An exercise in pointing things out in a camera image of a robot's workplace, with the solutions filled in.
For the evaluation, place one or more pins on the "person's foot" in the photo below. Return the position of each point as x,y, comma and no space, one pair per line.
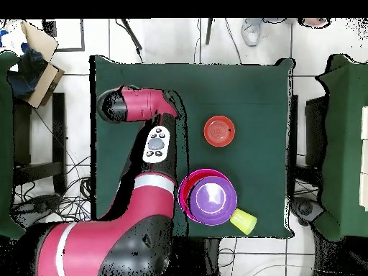
313,21
251,33

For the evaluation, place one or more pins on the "black tripod leg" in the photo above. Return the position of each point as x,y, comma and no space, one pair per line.
131,34
209,31

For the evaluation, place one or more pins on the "large orange bowl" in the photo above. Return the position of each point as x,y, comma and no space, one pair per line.
187,187

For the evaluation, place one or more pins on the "black box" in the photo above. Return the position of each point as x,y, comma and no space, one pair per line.
314,132

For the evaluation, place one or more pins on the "black square frame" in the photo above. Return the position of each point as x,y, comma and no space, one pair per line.
82,37

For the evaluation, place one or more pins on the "green-covered side table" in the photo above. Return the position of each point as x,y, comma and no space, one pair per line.
342,143
5,143

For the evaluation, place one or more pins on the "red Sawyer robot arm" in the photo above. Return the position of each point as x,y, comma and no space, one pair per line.
143,207

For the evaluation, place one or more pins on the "black stool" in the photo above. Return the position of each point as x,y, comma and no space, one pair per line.
59,129

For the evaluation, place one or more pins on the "cardboard box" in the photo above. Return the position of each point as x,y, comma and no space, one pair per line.
43,83

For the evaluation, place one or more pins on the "dark blue cloth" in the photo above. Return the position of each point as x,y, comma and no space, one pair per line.
26,74

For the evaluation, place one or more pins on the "pale yellow cup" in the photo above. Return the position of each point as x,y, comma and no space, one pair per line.
244,221

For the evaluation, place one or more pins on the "large pink bowl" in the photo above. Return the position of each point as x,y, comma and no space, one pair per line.
201,171

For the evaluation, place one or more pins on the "dark green tablecloth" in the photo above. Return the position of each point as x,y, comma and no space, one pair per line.
244,86

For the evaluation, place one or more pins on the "purple bowl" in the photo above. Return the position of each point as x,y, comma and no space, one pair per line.
212,201

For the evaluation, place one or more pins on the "black pedestal foot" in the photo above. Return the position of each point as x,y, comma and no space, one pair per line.
40,204
304,208

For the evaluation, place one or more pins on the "white box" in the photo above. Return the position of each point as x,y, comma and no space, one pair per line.
365,123
365,156

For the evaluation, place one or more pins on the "small orange bowl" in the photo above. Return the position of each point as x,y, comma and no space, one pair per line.
219,131

